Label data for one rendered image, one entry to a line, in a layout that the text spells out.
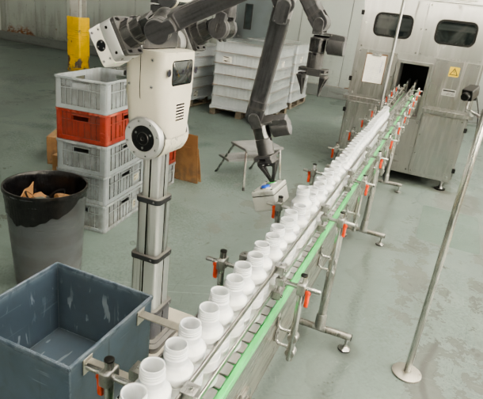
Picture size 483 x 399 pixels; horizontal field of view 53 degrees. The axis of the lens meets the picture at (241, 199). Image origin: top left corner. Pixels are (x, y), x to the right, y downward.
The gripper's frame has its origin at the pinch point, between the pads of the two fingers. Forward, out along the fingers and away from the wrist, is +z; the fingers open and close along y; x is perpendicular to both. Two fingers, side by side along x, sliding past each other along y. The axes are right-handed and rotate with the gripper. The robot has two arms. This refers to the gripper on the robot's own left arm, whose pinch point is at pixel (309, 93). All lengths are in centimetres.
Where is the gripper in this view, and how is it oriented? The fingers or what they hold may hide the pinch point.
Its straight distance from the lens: 184.5
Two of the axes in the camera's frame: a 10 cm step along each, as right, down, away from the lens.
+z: -1.1, 9.2, 3.7
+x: -3.8, 3.1, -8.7
